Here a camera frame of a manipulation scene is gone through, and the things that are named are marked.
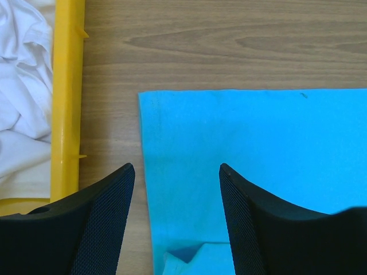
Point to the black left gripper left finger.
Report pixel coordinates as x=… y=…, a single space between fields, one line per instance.
x=79 y=234

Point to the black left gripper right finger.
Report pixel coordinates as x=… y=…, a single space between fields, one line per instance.
x=269 y=235

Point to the cyan blue t-shirt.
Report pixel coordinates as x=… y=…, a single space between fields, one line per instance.
x=305 y=146

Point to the yellow plastic bin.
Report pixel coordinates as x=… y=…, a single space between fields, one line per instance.
x=66 y=109

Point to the crumpled white t-shirt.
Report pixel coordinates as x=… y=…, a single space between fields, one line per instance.
x=27 y=29

